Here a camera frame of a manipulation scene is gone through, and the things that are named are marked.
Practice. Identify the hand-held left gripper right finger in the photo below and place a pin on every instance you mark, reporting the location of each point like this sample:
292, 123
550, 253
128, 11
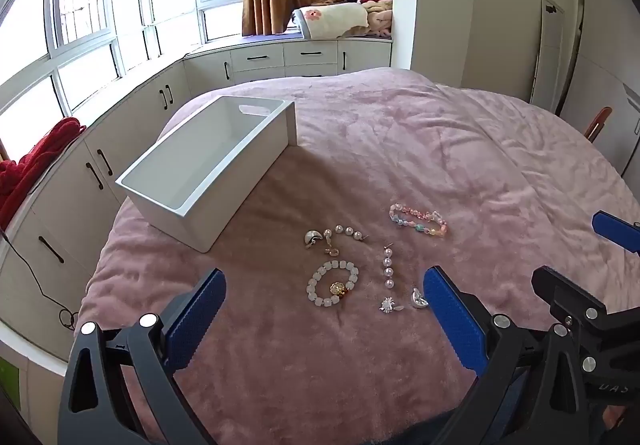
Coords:
455, 320

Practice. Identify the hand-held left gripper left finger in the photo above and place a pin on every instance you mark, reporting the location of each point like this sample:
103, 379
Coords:
197, 320

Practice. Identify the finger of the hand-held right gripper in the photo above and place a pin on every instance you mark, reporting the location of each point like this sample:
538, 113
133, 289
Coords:
560, 287
617, 232

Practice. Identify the silver shell earring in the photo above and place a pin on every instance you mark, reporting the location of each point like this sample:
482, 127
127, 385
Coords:
419, 299
312, 238

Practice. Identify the silver starburst earring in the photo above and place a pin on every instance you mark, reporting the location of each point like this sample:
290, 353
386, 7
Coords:
386, 306

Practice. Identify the straight pearl drop earring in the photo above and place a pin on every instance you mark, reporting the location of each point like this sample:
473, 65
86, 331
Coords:
387, 270

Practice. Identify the white plastic storage box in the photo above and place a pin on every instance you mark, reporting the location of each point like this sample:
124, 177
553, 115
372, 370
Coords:
200, 160

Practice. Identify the wooden chair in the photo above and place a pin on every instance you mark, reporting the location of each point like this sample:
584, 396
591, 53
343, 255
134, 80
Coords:
597, 122

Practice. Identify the pink fleece blanket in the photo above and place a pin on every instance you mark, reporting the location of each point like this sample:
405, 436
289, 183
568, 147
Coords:
400, 150

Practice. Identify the white wardrobe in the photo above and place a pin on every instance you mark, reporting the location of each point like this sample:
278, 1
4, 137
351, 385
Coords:
605, 50

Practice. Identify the white leaning board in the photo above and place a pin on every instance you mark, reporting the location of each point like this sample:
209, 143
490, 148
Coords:
547, 55

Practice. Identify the green panel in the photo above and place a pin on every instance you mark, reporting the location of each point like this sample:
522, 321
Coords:
7, 382

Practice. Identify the white window cabinet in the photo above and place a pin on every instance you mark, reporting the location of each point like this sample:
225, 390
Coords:
130, 125

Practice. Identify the red blanket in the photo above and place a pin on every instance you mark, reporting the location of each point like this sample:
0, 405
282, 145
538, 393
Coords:
30, 165

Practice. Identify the purple window seat cushion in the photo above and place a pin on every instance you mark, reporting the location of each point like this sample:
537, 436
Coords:
270, 38

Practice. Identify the peach fleece blanket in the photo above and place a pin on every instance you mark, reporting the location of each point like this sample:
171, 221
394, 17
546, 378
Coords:
380, 20

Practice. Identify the cream floral pillow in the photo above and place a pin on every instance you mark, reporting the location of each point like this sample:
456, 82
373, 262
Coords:
335, 20

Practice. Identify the white framed window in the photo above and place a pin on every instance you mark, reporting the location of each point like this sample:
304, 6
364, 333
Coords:
125, 0

